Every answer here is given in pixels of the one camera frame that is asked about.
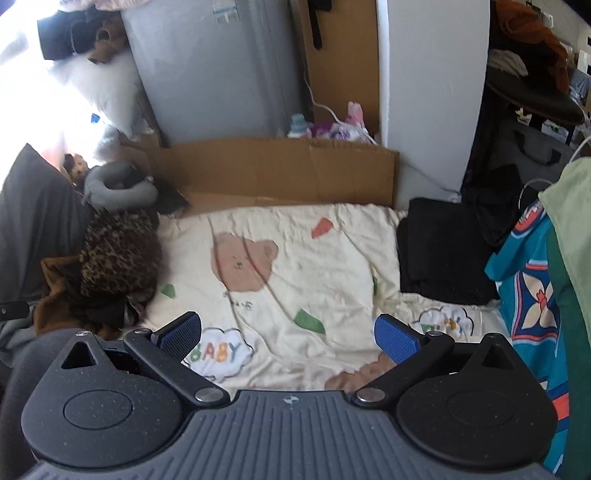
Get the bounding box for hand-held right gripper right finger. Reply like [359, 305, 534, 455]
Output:
[353, 314, 517, 408]

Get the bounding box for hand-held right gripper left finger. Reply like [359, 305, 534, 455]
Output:
[60, 311, 230, 408]

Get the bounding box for leopard print pants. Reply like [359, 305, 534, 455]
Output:
[79, 210, 162, 308]

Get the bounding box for folded black clothes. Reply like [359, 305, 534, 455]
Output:
[396, 198, 502, 306]

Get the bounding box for orange brown clothes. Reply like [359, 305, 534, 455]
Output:
[496, 0, 571, 93]

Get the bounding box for brown garment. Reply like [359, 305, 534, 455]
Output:
[34, 256, 93, 335]

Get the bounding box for dark grey pillow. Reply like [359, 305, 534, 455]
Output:
[0, 143, 93, 305]

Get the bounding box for cream bear print blanket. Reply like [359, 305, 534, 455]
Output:
[139, 203, 509, 393]

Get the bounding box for small black cloth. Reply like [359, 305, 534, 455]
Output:
[152, 182, 190, 215]

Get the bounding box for teal printed garment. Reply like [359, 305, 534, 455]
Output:
[485, 200, 573, 476]

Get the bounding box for grey neck pillow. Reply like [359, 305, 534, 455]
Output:
[83, 161, 160, 215]

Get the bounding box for small brown plush toy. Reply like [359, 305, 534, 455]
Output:
[62, 153, 90, 185]

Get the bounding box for black cloth heap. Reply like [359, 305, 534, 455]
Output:
[462, 161, 546, 247]

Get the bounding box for dark green garment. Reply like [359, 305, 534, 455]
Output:
[547, 226, 591, 480]

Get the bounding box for flattened brown cardboard sheet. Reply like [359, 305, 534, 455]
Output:
[104, 134, 400, 215]

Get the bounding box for pale fluffy cloth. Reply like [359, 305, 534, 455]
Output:
[95, 127, 123, 160]

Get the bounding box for light green garment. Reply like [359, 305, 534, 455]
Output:
[538, 157, 591, 370]

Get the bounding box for grey storage bag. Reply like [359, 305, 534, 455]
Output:
[499, 115, 578, 185]

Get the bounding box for white bottle with blue cap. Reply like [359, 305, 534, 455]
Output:
[287, 114, 311, 139]

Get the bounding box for white pillow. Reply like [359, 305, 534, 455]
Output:
[51, 51, 148, 139]

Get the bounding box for grey upright mattress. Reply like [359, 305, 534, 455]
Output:
[120, 0, 315, 148]

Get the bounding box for black bag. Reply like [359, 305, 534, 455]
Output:
[37, 14, 100, 61]

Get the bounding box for dark round table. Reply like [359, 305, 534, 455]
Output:
[485, 67, 585, 125]

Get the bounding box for brown teddy bear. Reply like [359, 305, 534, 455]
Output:
[88, 18, 127, 65]

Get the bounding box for upright brown cardboard box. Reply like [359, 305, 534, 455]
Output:
[295, 0, 382, 134]

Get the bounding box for white cloth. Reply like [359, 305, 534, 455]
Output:
[489, 48, 529, 77]

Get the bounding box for thin white wire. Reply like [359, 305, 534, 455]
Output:
[519, 178, 559, 208]

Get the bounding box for black strap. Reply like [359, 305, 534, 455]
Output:
[307, 0, 333, 51]

